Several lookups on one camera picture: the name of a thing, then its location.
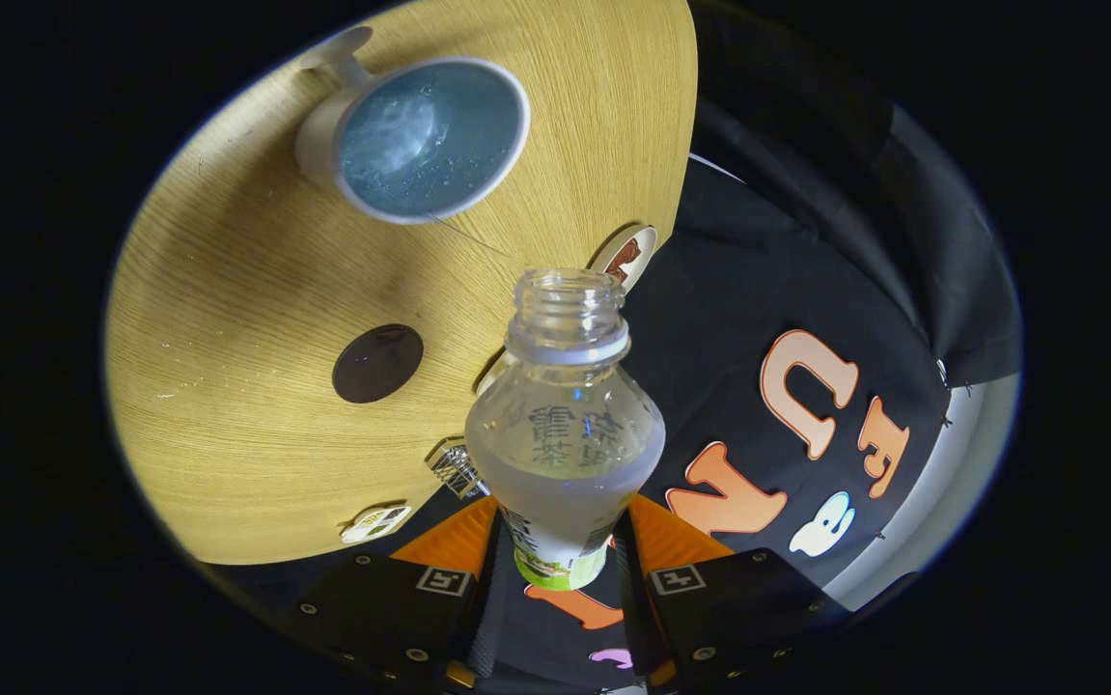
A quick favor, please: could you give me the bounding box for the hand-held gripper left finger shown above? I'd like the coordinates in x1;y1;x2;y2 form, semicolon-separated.
270;492;514;691

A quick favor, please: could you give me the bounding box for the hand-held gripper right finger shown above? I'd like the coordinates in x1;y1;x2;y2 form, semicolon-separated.
613;492;850;691

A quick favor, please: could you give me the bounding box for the clear plastic juice bottle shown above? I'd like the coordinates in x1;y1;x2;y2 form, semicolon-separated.
463;268;667;592

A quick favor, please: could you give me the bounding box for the dark brown round coaster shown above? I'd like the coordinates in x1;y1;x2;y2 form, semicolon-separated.
331;323;425;404

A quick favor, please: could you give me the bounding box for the white cup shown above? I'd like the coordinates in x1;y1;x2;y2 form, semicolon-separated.
294;26;532;226

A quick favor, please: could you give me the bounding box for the white divided bean dish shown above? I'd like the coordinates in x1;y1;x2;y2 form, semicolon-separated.
340;504;413;544

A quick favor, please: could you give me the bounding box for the brown food piece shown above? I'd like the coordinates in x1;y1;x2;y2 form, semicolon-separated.
603;238;643;284

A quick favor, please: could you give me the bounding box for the white round plate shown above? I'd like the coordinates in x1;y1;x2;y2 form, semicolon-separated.
587;225;658;295

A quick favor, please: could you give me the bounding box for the wooden table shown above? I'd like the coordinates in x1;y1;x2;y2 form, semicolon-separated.
103;0;699;567

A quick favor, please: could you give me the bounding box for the metal wire holder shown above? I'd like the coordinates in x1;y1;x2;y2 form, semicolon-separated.
425;436;490;501

